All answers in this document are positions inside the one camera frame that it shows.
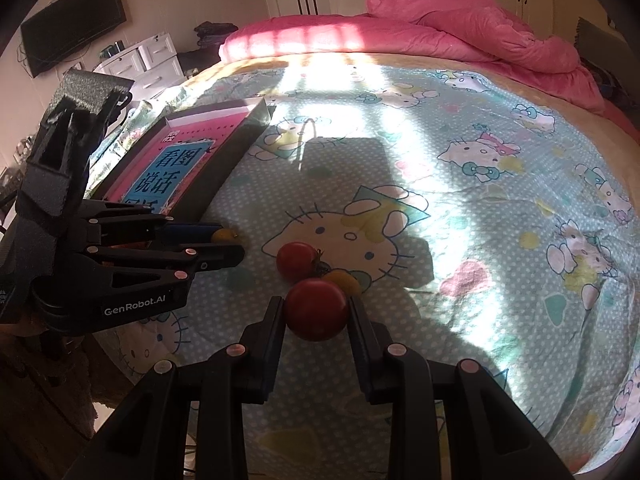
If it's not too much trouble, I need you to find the grey headboard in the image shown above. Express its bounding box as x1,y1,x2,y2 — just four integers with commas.
575,16,640,126

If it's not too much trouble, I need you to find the pink quilt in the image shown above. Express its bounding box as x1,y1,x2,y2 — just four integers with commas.
219,0,608,113

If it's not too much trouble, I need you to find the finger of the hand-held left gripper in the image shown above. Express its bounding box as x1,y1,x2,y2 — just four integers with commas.
75,200,221,247
77,242,247,291

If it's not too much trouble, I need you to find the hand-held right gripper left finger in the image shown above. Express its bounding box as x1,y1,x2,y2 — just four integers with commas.
65,296,288,480

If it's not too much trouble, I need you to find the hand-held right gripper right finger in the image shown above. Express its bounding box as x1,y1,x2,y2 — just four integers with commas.
346,296,576,480

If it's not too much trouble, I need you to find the black television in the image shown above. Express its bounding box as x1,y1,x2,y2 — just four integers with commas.
20,0,127,78

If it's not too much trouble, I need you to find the pile of dark clothes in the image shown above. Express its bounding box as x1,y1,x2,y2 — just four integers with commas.
194,21,240,48

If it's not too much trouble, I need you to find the black box with pink lining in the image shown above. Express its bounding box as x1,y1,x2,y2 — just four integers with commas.
92,97,276,221

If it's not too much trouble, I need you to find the red tomato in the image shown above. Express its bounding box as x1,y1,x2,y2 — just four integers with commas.
284,279,351,342
276,241,321,281

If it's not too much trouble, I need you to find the white drawer cabinet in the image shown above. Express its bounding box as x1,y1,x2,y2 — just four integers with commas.
92,32,181,81

